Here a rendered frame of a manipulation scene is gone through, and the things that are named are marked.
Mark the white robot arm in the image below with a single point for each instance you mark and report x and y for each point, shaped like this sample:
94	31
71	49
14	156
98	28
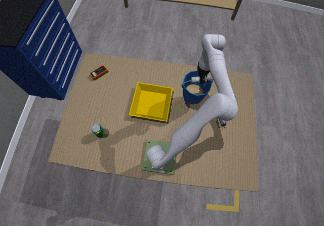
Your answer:
221	105

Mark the yellow square tray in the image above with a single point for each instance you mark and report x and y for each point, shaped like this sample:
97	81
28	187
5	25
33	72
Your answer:
151	101

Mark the orange digital multimeter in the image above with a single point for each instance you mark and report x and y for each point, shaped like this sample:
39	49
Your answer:
99	72

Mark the green drink can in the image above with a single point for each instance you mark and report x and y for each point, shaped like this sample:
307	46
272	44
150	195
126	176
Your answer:
98	130

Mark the blue bucket with wire handle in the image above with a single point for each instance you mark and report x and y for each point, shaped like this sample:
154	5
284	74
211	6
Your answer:
193	92

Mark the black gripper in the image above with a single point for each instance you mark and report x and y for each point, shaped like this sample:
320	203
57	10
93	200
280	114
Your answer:
202	74

